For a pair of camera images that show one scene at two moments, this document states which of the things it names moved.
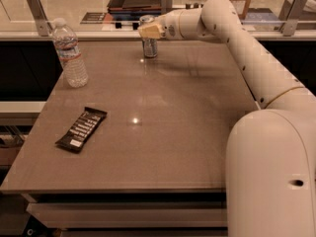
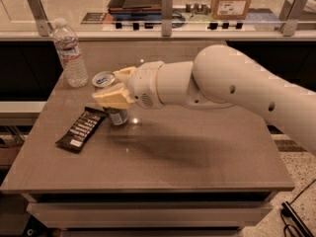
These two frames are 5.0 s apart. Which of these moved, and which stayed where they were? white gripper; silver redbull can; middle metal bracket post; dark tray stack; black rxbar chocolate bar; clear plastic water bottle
Moved: white gripper; silver redbull can
Stayed: clear plastic water bottle; dark tray stack; black rxbar chocolate bar; middle metal bracket post
